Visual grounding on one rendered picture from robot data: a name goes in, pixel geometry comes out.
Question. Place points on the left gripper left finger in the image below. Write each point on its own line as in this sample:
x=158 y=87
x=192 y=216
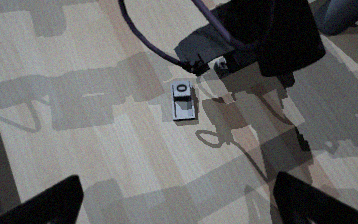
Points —
x=59 y=204

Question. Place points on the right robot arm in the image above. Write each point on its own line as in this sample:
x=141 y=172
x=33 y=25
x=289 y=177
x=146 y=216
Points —
x=293 y=41

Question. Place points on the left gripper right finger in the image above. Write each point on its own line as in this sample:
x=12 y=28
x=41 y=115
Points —
x=297 y=200

